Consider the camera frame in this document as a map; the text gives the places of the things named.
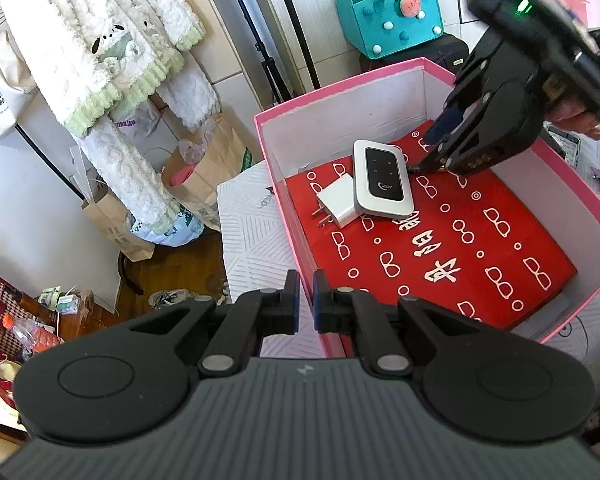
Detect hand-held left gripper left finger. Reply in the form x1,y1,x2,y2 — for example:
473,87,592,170
127,270,301,378

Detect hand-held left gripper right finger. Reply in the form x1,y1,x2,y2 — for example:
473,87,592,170
312,269,484,378

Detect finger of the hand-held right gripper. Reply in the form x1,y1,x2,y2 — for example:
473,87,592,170
414,100,512,177
424,35,506,146

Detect white pocket router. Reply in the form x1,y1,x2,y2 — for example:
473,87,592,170
353,139,414,219

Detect pink cardboard box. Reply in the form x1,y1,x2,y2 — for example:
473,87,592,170
254,57,600,359

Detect person's right hand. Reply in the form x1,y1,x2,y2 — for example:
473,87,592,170
544,94,600,142

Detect pink shopping bag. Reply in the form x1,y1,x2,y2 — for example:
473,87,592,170
555,0,592,27

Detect black case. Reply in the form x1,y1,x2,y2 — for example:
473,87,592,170
359,32,470,77

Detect white charger plug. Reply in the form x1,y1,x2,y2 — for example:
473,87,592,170
310,173,364,229

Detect red printed cloth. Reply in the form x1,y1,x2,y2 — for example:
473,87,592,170
285,119,579,332

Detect grey sneaker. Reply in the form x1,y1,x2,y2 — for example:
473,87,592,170
147,287,192,309

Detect teal felt handbag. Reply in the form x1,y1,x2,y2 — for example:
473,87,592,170
335,0,445,60

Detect blue and white patterned bag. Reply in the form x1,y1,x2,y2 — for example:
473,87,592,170
129,205,206,249

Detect large brown paper bag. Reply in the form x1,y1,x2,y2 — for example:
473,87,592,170
161,114,257,232

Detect black tripod stand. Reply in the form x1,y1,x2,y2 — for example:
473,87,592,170
217,0,322,107

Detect small brown paper bag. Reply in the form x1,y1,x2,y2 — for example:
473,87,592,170
82,180,156,262

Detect white fluffy pajama pants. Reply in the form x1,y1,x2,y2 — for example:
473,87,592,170
74,52,222,235

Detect wooden cabinet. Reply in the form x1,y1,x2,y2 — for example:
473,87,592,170
0,275,126,441

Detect green and white small boxes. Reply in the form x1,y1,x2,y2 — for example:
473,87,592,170
38,284,82,315

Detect white plastic bag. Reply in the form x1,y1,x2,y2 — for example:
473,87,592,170
109,99,173,162

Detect orange drink bottle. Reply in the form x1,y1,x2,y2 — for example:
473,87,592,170
2,313,64,357

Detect black garment rack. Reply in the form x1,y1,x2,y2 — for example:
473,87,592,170
0,0,146,297

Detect white fluffy pajama top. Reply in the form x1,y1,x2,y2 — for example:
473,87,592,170
0,0,206,138

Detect cream canvas tote bag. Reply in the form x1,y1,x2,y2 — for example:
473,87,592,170
0,30,37,144

